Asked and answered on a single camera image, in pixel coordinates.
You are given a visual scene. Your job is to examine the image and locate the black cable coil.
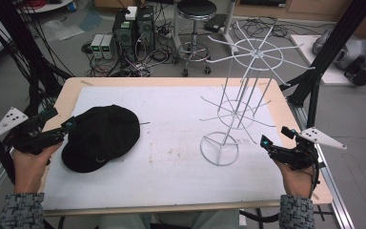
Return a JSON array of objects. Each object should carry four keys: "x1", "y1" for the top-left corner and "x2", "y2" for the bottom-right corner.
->
[{"x1": 234, "y1": 16, "x2": 332, "y2": 41}]

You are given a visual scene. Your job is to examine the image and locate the black flat box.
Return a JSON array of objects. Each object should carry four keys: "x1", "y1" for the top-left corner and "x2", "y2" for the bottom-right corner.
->
[{"x1": 203, "y1": 13, "x2": 229, "y2": 33}]

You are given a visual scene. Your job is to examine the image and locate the person's legs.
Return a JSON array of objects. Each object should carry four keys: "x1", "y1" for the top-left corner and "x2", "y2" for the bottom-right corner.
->
[{"x1": 97, "y1": 210, "x2": 241, "y2": 229}]

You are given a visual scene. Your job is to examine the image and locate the person's right hand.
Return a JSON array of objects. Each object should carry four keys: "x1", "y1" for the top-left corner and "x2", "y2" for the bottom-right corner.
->
[{"x1": 274, "y1": 159, "x2": 316, "y2": 198}]

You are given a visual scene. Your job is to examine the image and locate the white box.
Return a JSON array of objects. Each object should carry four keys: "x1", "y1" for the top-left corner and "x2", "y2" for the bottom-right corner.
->
[{"x1": 124, "y1": 6, "x2": 138, "y2": 21}]

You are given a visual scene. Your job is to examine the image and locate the white floor board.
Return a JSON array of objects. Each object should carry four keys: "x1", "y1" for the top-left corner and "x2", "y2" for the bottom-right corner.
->
[{"x1": 290, "y1": 33, "x2": 366, "y2": 87}]

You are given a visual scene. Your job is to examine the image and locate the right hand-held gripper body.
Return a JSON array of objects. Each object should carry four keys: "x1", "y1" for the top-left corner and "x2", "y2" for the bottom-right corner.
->
[{"x1": 268, "y1": 127, "x2": 348, "y2": 170}]

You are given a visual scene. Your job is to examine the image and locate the aluminium rail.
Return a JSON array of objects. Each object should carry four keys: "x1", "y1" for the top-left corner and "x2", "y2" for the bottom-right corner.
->
[{"x1": 286, "y1": 97, "x2": 356, "y2": 229}]

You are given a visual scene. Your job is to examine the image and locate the wooden table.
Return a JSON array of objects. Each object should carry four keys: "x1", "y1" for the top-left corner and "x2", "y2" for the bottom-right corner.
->
[{"x1": 38, "y1": 76, "x2": 335, "y2": 218}]

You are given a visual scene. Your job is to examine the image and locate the black computer tower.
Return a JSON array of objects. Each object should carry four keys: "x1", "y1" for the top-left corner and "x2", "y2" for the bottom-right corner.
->
[
  {"x1": 112, "y1": 9, "x2": 138, "y2": 62},
  {"x1": 135, "y1": 5, "x2": 156, "y2": 52}
]

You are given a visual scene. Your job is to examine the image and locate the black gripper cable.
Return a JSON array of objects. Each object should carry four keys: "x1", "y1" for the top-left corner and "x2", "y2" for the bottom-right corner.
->
[{"x1": 310, "y1": 152, "x2": 321, "y2": 194}]

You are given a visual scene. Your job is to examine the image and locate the black round stool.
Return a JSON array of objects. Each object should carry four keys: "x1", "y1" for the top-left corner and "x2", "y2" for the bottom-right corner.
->
[{"x1": 173, "y1": 0, "x2": 218, "y2": 77}]

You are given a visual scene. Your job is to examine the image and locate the black metal frame post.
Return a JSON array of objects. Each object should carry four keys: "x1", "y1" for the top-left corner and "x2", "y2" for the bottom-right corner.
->
[
  {"x1": 279, "y1": 0, "x2": 366, "y2": 128},
  {"x1": 0, "y1": 0, "x2": 72, "y2": 115}
]

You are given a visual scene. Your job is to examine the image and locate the clear plastic sheet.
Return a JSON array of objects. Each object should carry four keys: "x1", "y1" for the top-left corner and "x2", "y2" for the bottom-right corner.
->
[{"x1": 40, "y1": 18, "x2": 86, "y2": 43}]

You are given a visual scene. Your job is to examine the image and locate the black device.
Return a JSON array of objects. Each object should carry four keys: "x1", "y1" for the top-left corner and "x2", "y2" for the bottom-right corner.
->
[{"x1": 343, "y1": 55, "x2": 366, "y2": 87}]

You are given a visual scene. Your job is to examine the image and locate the white power supply unit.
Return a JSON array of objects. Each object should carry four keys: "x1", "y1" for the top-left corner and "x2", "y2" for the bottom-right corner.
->
[
  {"x1": 90, "y1": 33, "x2": 105, "y2": 60},
  {"x1": 100, "y1": 33, "x2": 114, "y2": 60}
]

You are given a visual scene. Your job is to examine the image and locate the white wire hat rack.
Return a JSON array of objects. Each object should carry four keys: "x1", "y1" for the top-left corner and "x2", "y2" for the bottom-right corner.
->
[{"x1": 198, "y1": 21, "x2": 316, "y2": 167}]

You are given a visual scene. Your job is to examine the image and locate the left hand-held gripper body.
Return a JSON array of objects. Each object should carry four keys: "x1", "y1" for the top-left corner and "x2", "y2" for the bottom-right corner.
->
[{"x1": 0, "y1": 107, "x2": 68, "y2": 156}]

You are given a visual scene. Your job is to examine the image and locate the person's left hand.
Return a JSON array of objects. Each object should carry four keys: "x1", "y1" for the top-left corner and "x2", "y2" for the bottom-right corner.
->
[{"x1": 12, "y1": 141, "x2": 63, "y2": 194}]

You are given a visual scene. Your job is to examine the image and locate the tangle of floor cables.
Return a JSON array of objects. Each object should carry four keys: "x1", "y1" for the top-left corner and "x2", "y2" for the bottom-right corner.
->
[{"x1": 80, "y1": 39, "x2": 179, "y2": 78}]

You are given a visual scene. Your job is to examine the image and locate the white foam mat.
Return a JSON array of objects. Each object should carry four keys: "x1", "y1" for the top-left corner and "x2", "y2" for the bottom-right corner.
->
[{"x1": 41, "y1": 85, "x2": 288, "y2": 212}]

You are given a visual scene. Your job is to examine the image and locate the black baseball cap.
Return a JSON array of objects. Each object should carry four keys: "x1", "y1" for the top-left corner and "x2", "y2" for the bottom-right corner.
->
[{"x1": 61, "y1": 104, "x2": 142, "y2": 174}]

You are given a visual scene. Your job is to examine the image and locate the white round table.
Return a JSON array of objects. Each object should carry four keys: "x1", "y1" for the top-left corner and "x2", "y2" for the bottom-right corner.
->
[{"x1": 16, "y1": 0, "x2": 74, "y2": 14}]

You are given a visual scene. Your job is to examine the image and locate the grey device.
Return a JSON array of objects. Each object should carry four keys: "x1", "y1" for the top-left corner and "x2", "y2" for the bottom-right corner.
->
[{"x1": 312, "y1": 29, "x2": 366, "y2": 72}]

